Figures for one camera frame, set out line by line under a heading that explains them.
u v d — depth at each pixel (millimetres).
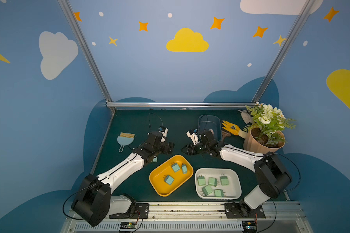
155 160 906
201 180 836
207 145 703
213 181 828
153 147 639
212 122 1143
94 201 405
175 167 886
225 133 1050
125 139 1034
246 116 1168
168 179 833
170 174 869
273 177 459
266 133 843
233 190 806
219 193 783
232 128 1064
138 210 735
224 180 840
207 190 799
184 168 861
